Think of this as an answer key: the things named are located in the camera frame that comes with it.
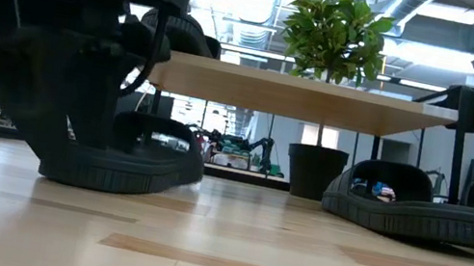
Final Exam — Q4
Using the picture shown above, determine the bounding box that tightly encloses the long ceiling light strip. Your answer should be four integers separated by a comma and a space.
398, 78, 448, 94

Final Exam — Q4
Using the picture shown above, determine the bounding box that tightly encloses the black computer monitor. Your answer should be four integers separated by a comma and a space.
116, 87, 175, 121

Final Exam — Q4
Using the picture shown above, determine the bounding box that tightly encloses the green leafy potted plant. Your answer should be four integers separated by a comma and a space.
262, 0, 399, 157

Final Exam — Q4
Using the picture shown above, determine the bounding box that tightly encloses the black plant pot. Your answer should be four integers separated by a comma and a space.
279, 141, 351, 206

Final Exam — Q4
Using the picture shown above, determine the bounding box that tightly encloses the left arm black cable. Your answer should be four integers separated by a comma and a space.
118, 2, 172, 104

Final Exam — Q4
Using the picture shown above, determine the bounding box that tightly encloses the wooden shelf with black frame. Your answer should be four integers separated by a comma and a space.
135, 30, 474, 207

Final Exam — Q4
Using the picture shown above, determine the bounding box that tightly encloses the black table edge rail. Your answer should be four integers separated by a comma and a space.
0, 123, 293, 193

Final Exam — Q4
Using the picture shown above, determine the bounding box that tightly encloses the silver ribbed ventilation duct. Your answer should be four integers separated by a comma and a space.
218, 0, 286, 53

